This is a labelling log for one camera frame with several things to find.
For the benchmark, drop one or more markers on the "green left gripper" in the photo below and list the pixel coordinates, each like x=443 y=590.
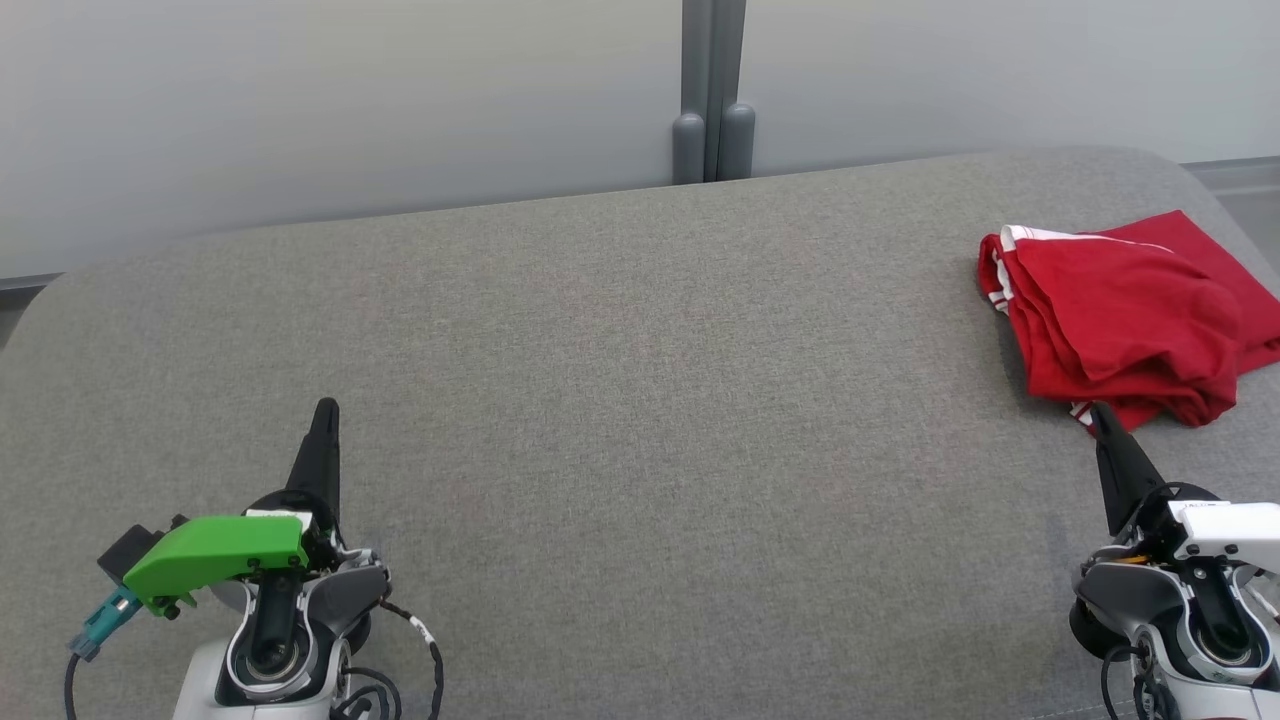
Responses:
x=215 y=550

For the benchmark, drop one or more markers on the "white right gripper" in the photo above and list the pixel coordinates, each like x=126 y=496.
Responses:
x=1230 y=530

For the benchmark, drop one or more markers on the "grey partition post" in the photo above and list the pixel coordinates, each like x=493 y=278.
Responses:
x=712 y=100

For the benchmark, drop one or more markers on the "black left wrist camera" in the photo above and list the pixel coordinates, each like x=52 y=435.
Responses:
x=125 y=548

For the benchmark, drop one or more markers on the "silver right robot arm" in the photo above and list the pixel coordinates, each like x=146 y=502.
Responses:
x=1110 y=590

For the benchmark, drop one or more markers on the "red basketball shorts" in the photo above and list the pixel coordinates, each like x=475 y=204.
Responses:
x=1120 y=310

